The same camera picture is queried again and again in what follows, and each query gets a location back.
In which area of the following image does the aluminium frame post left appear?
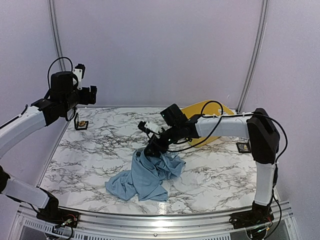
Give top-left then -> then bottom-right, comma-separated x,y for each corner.
47,0 -> 64,58

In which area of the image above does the light blue printed t-shirt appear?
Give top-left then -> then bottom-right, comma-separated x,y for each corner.
105,148 -> 186,202

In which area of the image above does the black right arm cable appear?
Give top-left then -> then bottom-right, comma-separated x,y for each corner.
168,100 -> 289,213

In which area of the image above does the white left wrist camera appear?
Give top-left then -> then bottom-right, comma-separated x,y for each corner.
72,63 -> 86,90

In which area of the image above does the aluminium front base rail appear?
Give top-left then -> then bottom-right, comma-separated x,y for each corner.
14,202 -> 294,240

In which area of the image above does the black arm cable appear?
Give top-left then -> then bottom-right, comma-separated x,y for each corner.
168,100 -> 289,213
43,56 -> 77,122

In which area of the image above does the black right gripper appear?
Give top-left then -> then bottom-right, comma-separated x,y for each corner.
143,124 -> 182,158

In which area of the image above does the aluminium frame post right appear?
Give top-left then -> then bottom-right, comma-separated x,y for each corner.
236,0 -> 270,113

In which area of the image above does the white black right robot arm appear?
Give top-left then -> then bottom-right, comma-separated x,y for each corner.
138,104 -> 280,226

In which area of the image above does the black display case left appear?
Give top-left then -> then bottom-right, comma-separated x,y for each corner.
73,113 -> 89,131

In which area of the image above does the black display case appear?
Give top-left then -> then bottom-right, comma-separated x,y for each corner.
73,113 -> 89,131
236,139 -> 252,154

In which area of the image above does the aluminium frame post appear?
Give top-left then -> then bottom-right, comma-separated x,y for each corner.
47,0 -> 64,58
236,0 -> 270,113

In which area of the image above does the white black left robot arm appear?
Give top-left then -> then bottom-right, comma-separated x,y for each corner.
0,64 -> 98,223

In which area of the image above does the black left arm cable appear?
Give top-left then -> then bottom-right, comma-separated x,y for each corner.
43,56 -> 77,122

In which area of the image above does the black display case right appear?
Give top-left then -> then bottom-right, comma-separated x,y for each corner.
236,139 -> 252,154

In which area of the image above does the yellow plastic basket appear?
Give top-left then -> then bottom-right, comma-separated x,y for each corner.
181,100 -> 222,148

